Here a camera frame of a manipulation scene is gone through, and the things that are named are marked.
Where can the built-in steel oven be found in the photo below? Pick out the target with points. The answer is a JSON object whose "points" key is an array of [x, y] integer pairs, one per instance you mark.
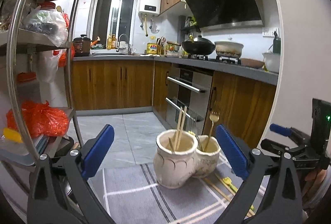
{"points": [[191, 87]]}

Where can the wooden kitchen cabinets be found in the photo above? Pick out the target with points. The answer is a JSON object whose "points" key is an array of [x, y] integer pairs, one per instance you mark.
{"points": [[101, 87]]}

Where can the grey countertop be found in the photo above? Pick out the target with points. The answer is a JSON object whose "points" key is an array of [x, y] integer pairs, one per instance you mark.
{"points": [[251, 73]]}

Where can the black wok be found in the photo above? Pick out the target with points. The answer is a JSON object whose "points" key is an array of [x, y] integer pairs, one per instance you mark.
{"points": [[198, 46]]}

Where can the clear plastic bag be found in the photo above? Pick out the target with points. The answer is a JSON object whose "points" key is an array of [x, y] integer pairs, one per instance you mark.
{"points": [[47, 21]]}

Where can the grey plaid table cloth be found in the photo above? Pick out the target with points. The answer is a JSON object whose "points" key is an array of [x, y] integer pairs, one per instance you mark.
{"points": [[132, 195]]}

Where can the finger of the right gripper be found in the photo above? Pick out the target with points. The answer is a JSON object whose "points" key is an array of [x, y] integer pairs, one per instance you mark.
{"points": [[280, 130], [275, 148]]}

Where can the steel faucet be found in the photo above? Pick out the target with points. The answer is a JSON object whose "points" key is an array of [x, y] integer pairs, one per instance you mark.
{"points": [[123, 45]]}

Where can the metal shelf rack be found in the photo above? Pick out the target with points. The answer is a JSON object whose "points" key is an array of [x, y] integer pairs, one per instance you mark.
{"points": [[34, 69]]}

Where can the red plastic bag low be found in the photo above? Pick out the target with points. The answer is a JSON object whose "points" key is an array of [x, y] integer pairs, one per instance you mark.
{"points": [[41, 119]]}

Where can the black range hood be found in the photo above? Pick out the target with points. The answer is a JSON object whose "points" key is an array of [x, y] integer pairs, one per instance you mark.
{"points": [[226, 14]]}

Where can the yellow oil bottle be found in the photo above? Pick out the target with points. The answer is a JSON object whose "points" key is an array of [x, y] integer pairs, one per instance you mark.
{"points": [[152, 46]]}

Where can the window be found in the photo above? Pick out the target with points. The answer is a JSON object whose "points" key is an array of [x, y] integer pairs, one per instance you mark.
{"points": [[112, 21]]}

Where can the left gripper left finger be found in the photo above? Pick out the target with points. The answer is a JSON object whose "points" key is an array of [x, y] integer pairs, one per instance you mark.
{"points": [[59, 188]]}

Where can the white ceramic pot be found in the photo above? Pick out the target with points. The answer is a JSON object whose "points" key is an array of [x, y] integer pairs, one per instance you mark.
{"points": [[228, 49]]}

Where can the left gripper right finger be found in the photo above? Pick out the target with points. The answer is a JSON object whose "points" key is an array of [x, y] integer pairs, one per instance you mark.
{"points": [[281, 202]]}

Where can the gold fork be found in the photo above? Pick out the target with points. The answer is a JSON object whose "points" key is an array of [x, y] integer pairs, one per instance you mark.
{"points": [[214, 117]]}

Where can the wooden chopstick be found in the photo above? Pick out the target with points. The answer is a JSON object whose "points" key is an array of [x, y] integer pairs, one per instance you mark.
{"points": [[171, 145], [181, 127], [251, 210], [217, 189], [178, 128]]}

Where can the white ceramic double utensil holder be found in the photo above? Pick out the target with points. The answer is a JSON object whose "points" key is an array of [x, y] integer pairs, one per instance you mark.
{"points": [[196, 157]]}

